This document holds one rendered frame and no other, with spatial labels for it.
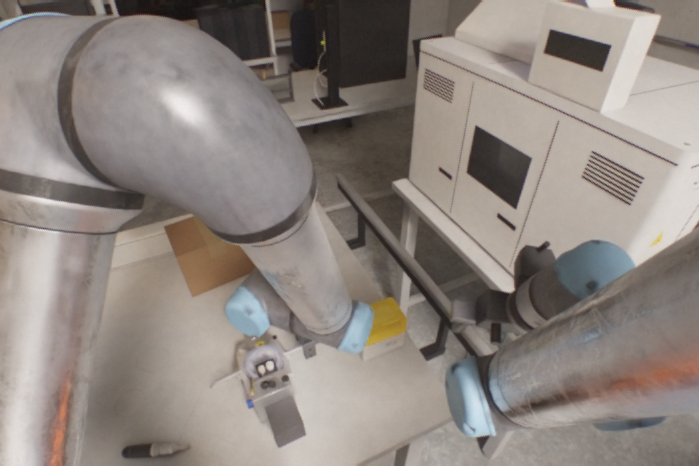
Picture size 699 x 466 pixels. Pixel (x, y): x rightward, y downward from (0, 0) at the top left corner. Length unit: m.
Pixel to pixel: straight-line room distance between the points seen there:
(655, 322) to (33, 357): 0.37
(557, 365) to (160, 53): 0.30
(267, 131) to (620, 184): 0.78
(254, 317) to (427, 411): 0.50
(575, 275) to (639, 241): 0.49
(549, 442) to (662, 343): 1.83
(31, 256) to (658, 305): 0.36
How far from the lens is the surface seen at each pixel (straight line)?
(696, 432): 2.40
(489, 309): 0.59
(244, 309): 0.58
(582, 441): 2.09
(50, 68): 0.28
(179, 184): 0.24
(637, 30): 0.90
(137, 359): 1.12
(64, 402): 0.37
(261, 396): 0.83
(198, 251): 1.10
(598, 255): 0.47
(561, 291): 0.48
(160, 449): 0.95
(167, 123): 0.23
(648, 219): 0.91
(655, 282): 0.21
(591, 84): 0.93
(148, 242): 1.34
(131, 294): 1.29
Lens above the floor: 1.73
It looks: 40 degrees down
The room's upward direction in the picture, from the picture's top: 1 degrees counter-clockwise
